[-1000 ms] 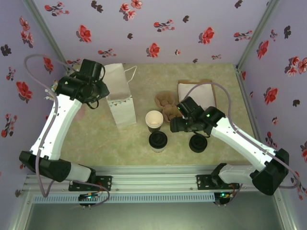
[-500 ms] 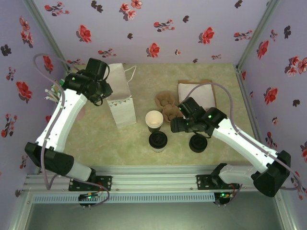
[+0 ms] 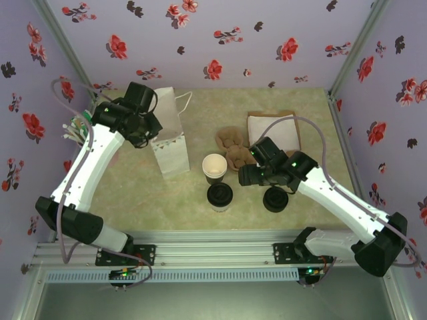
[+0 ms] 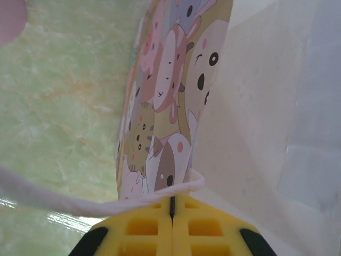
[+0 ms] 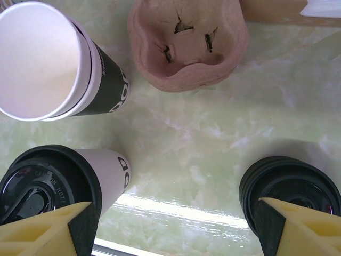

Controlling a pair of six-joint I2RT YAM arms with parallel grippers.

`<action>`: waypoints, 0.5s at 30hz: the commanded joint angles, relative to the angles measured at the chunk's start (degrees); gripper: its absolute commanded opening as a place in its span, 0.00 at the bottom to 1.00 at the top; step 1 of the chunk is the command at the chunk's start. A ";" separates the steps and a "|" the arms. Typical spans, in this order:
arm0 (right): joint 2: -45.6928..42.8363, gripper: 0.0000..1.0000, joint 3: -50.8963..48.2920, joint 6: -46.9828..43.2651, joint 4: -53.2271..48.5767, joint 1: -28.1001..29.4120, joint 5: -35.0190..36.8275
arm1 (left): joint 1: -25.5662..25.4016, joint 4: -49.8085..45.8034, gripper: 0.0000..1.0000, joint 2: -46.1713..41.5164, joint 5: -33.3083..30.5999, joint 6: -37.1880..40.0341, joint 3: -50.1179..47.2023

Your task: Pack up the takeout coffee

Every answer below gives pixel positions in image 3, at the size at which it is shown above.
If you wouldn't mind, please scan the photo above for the white paper napkin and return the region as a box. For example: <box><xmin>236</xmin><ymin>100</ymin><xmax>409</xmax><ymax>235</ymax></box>
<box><xmin>248</xmin><ymin>115</ymin><xmax>300</xmax><ymax>151</ymax></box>

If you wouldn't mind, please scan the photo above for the brown pulp cup carrier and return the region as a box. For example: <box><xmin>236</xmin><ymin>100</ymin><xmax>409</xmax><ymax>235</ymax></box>
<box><xmin>216</xmin><ymin>128</ymin><xmax>256</xmax><ymax>174</ymax></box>

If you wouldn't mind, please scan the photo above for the printed white paper gift bag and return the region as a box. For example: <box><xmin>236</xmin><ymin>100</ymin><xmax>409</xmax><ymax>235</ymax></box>
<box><xmin>145</xmin><ymin>87</ymin><xmax>193</xmax><ymax>181</ymax></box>

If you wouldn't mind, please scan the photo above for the nested paper coffee cup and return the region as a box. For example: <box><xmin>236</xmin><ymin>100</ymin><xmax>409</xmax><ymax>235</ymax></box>
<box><xmin>201</xmin><ymin>153</ymin><xmax>228</xmax><ymax>177</ymax></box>

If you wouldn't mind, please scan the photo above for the black paper coffee cup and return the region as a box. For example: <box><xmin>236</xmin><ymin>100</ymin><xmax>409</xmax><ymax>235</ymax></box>
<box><xmin>205</xmin><ymin>171</ymin><xmax>228</xmax><ymax>186</ymax></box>

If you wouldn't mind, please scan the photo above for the brown cardboard napkin tray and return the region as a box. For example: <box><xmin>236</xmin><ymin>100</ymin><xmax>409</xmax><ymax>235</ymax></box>
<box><xmin>246</xmin><ymin>111</ymin><xmax>303</xmax><ymax>155</ymax></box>

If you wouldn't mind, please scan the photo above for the white wrapped drinking straw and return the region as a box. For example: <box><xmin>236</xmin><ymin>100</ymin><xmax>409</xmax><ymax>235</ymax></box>
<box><xmin>61</xmin><ymin>133</ymin><xmax>84</xmax><ymax>145</ymax></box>
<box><xmin>62</xmin><ymin>123</ymin><xmax>83</xmax><ymax>139</ymax></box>

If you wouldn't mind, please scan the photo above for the small controller circuit board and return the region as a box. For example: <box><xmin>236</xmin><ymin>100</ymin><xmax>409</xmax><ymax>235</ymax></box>
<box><xmin>109</xmin><ymin>268</ymin><xmax>141</xmax><ymax>286</ymax></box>
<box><xmin>298</xmin><ymin>266</ymin><xmax>326</xmax><ymax>286</ymax></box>

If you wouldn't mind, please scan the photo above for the grey right arm cable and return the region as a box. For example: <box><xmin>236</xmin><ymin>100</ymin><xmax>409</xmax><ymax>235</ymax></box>
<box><xmin>266</xmin><ymin>115</ymin><xmax>422</xmax><ymax>287</ymax></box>

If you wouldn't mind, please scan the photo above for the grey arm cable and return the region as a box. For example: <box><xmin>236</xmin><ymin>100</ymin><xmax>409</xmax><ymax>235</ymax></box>
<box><xmin>266</xmin><ymin>115</ymin><xmax>422</xmax><ymax>287</ymax></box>
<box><xmin>50</xmin><ymin>78</ymin><xmax>154</xmax><ymax>291</ymax></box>

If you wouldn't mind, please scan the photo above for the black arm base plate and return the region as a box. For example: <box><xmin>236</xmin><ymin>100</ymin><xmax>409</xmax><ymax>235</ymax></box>
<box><xmin>95</xmin><ymin>244</ymin><xmax>157</xmax><ymax>267</ymax></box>
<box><xmin>272</xmin><ymin>242</ymin><xmax>334</xmax><ymax>266</ymax></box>

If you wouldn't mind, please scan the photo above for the aluminium frame post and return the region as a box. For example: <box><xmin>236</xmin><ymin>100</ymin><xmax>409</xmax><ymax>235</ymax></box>
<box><xmin>33</xmin><ymin>0</ymin><xmax>100</xmax><ymax>101</ymax></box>
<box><xmin>328</xmin><ymin>0</ymin><xmax>391</xmax><ymax>97</ymax></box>

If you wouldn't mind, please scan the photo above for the grey slotted cable duct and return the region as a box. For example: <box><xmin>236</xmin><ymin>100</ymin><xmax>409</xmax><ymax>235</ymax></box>
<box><xmin>45</xmin><ymin>269</ymin><xmax>300</xmax><ymax>283</ymax></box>

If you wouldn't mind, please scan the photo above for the grey left arm cable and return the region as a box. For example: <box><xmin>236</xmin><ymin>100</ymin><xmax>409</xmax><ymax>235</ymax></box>
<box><xmin>50</xmin><ymin>78</ymin><xmax>154</xmax><ymax>291</ymax></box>

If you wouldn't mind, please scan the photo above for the aluminium lower frame rail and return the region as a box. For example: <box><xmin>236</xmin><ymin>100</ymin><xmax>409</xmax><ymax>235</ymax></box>
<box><xmin>380</xmin><ymin>266</ymin><xmax>414</xmax><ymax>320</ymax></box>
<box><xmin>13</xmin><ymin>265</ymin><xmax>47</xmax><ymax>320</ymax></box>

